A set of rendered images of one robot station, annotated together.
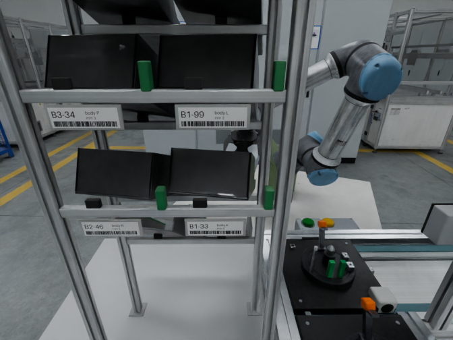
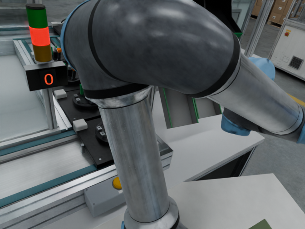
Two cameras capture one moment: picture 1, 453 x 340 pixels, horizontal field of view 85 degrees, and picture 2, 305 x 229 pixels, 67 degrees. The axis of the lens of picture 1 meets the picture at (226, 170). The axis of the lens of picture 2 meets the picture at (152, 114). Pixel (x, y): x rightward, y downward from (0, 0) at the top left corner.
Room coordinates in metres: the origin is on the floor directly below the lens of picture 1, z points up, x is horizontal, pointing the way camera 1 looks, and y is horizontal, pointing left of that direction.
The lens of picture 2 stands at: (1.13, -0.60, 1.58)
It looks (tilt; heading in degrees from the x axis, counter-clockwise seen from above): 35 degrees down; 141
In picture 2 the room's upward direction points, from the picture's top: 9 degrees clockwise
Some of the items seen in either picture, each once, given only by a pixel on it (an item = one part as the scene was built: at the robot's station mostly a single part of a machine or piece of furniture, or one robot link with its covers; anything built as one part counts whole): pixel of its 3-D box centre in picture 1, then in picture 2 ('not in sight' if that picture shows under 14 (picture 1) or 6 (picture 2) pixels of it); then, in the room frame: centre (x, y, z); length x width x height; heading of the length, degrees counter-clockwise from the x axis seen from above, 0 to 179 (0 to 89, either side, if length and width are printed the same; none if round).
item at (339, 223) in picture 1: (325, 230); (119, 189); (0.73, -0.36, 0.93); 0.21 x 0.07 x 0.06; 90
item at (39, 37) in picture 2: not in sight; (40, 34); (0.40, -0.47, 1.33); 0.05 x 0.05 x 0.05
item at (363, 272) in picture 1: (325, 270); (113, 135); (0.51, -0.28, 0.96); 0.24 x 0.24 x 0.02; 0
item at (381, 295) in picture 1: (381, 299); (80, 126); (0.41, -0.38, 0.97); 0.05 x 0.05 x 0.04; 0
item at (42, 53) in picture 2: not in sight; (42, 51); (0.40, -0.47, 1.28); 0.05 x 0.05 x 0.05
